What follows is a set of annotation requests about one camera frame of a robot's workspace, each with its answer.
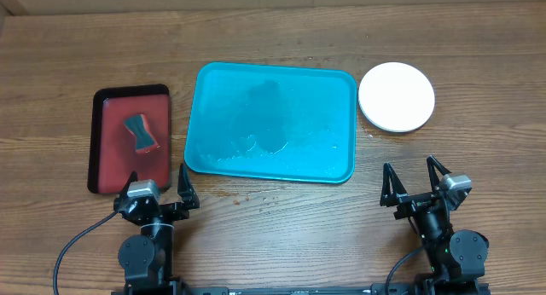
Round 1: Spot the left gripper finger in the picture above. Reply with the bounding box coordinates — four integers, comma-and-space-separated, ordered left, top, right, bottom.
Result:
177, 163, 197, 201
119, 171, 138, 198

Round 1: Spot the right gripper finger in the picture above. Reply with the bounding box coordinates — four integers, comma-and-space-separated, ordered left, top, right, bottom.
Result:
427, 155, 450, 191
380, 163, 408, 200

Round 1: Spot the red green sponge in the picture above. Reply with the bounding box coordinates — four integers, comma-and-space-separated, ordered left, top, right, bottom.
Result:
124, 113, 160, 154

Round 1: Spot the white pink plate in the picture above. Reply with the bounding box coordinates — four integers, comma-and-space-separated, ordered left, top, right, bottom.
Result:
358, 62, 436, 133

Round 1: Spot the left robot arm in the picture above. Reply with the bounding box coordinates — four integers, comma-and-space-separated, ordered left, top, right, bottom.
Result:
113, 165, 200, 295

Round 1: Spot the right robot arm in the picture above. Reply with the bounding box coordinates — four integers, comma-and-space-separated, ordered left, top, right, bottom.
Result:
372, 156, 491, 295

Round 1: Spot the red black small tray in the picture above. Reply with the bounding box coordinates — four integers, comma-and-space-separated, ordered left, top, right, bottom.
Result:
87, 84, 171, 194

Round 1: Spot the teal plastic tray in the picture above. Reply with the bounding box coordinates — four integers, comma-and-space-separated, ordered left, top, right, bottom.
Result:
184, 62, 357, 184

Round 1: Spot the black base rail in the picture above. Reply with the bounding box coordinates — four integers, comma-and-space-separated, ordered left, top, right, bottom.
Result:
111, 283, 491, 295

